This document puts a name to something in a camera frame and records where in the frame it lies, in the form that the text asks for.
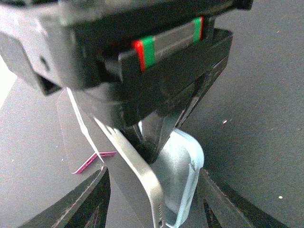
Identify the black case magenta rim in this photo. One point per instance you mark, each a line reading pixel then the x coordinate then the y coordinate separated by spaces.
pixel 83 165

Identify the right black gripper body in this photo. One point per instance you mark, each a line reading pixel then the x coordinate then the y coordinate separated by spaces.
pixel 126 58

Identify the bare grey phone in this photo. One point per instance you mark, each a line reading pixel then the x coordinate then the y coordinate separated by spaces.
pixel 84 135

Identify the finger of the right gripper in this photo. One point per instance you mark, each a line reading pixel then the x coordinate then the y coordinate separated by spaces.
pixel 157 127

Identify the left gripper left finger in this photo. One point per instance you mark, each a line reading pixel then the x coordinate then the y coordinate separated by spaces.
pixel 86 206

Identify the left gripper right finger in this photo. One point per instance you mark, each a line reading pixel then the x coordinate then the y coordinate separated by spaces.
pixel 225 208

